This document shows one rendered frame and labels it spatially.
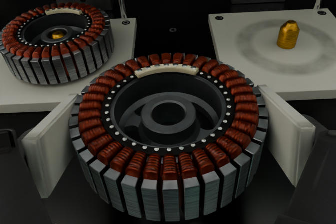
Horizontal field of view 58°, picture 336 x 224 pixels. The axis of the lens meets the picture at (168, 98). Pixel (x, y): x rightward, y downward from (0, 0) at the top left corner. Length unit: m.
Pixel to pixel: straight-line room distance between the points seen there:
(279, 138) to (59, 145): 0.11
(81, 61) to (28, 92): 0.06
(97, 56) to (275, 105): 0.19
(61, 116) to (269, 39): 0.26
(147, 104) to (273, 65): 0.17
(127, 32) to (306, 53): 0.20
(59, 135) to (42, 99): 0.14
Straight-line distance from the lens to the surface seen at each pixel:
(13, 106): 0.31
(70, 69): 0.30
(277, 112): 0.16
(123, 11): 0.39
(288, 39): 0.34
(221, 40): 0.35
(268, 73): 0.31
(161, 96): 0.21
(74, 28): 0.37
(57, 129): 0.16
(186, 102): 0.19
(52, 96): 0.30
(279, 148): 0.16
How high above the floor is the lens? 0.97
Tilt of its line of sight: 44 degrees down
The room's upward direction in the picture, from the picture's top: 3 degrees counter-clockwise
